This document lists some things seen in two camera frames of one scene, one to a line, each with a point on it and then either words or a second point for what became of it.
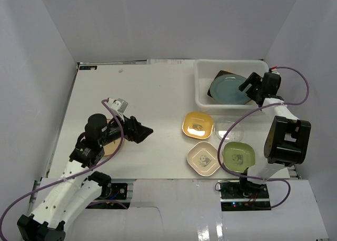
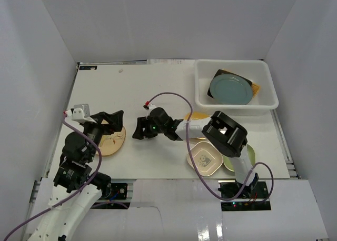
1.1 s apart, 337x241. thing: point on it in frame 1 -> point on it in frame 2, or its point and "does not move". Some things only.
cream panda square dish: [203, 158] does not move
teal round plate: [225, 89] does not move
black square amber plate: [222, 72] does not move
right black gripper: [254, 79] -> [144, 122]
